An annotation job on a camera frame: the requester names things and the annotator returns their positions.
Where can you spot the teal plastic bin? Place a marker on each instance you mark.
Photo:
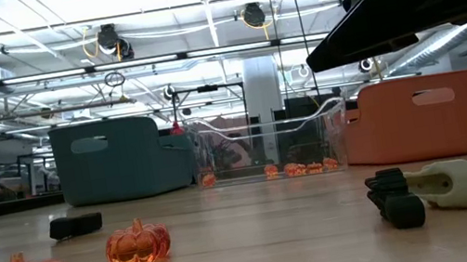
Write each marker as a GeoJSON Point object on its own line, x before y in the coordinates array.
{"type": "Point", "coordinates": [128, 176]}

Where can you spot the small red object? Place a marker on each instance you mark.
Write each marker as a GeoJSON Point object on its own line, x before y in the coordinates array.
{"type": "Point", "coordinates": [176, 129]}

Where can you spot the black plastic decoration piece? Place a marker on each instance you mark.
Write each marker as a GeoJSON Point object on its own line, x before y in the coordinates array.
{"type": "Point", "coordinates": [395, 199]}
{"type": "Point", "coordinates": [75, 225]}

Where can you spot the orange plastic bin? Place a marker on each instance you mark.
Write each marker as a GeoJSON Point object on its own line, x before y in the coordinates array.
{"type": "Point", "coordinates": [403, 137]}

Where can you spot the clear plastic bin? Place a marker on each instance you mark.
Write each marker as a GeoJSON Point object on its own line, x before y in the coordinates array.
{"type": "Point", "coordinates": [200, 155]}

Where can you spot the black gantry frame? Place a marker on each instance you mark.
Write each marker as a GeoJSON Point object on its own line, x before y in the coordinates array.
{"type": "Point", "coordinates": [208, 88]}

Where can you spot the off-white plastic skull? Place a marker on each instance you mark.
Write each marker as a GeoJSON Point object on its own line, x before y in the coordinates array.
{"type": "Point", "coordinates": [453, 184]}

